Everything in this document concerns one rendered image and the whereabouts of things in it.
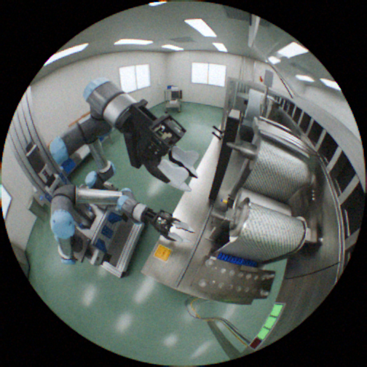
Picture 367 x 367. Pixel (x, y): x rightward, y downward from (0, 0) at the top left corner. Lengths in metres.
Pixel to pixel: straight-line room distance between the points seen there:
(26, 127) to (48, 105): 2.60
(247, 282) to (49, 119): 3.81
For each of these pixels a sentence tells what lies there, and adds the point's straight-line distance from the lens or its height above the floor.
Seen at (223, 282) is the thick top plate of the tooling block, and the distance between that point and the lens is 0.60.
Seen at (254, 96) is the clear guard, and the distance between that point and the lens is 1.18.
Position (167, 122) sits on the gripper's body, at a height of 1.50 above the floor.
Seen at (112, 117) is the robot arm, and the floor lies 1.53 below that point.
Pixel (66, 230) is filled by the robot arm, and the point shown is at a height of 1.26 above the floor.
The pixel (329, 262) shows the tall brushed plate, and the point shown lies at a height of 1.39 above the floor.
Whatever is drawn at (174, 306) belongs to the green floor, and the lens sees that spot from 1.69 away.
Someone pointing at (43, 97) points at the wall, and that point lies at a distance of 3.53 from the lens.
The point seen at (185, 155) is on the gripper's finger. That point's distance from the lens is 0.29.
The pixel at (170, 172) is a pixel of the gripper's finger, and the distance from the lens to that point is 0.26.
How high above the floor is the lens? 1.60
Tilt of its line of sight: 51 degrees down
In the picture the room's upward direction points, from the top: straight up
